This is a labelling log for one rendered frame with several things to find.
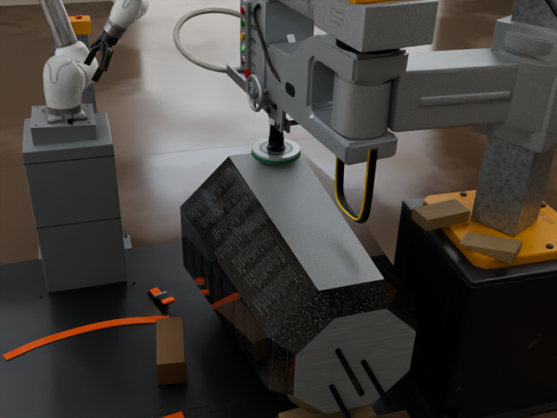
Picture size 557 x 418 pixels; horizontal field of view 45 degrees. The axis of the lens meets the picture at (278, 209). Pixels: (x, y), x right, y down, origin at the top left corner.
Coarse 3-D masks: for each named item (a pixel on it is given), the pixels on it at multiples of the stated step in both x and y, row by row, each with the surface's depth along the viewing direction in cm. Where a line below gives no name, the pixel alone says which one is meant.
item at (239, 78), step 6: (228, 66) 314; (228, 72) 316; (234, 72) 309; (240, 72) 319; (234, 78) 310; (240, 78) 302; (240, 84) 304; (258, 102) 288; (264, 108) 283; (270, 108) 277; (270, 114) 278; (276, 114) 273; (288, 120) 265; (294, 120) 268; (276, 126) 266; (288, 126) 265; (288, 132) 266
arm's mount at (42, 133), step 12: (36, 108) 322; (84, 108) 326; (36, 120) 308; (84, 120) 312; (36, 132) 302; (48, 132) 304; (60, 132) 305; (72, 132) 307; (84, 132) 309; (36, 144) 305
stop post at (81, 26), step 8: (88, 16) 392; (72, 24) 382; (80, 24) 383; (88, 24) 384; (80, 32) 385; (88, 32) 386; (80, 40) 389; (88, 40) 391; (88, 48) 393; (88, 88) 405; (88, 96) 407; (96, 104) 416; (96, 112) 413
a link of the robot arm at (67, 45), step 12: (48, 0) 307; (60, 0) 311; (48, 12) 309; (60, 12) 311; (48, 24) 313; (60, 24) 312; (60, 36) 314; (72, 36) 317; (60, 48) 317; (72, 48) 315; (84, 48) 319; (84, 60) 318; (96, 60) 330
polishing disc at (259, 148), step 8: (256, 144) 298; (264, 144) 298; (288, 144) 299; (296, 144) 299; (256, 152) 291; (264, 152) 292; (272, 152) 292; (280, 152) 292; (288, 152) 292; (296, 152) 292; (272, 160) 287; (280, 160) 287
